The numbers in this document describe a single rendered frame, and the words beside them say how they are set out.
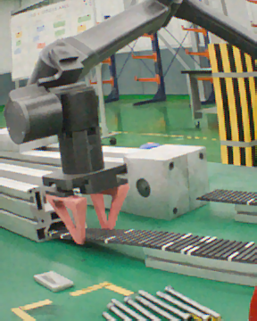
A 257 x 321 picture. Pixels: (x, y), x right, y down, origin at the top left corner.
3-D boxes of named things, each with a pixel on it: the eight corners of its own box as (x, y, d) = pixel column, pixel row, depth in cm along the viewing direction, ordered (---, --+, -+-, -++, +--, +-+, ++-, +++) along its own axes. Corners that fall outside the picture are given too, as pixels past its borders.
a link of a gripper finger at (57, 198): (53, 242, 74) (41, 179, 73) (91, 231, 79) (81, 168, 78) (83, 252, 69) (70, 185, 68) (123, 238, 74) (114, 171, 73)
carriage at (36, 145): (60, 155, 120) (56, 124, 119) (20, 165, 113) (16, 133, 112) (23, 151, 132) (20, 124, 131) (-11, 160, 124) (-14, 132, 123)
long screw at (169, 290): (164, 293, 56) (163, 286, 55) (171, 291, 56) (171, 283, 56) (215, 323, 46) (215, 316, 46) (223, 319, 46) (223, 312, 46)
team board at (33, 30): (9, 152, 712) (0, 18, 679) (30, 144, 753) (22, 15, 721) (98, 151, 632) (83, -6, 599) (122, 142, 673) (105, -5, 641)
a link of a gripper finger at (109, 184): (67, 239, 76) (55, 175, 74) (103, 226, 81) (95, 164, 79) (97, 248, 71) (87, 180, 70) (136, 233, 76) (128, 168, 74)
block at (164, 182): (217, 198, 92) (214, 144, 91) (169, 220, 84) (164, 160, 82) (179, 194, 99) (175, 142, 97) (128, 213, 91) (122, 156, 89)
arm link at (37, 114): (67, 40, 74) (47, 83, 80) (0, 52, 67) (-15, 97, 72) (111, 95, 69) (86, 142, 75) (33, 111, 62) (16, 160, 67)
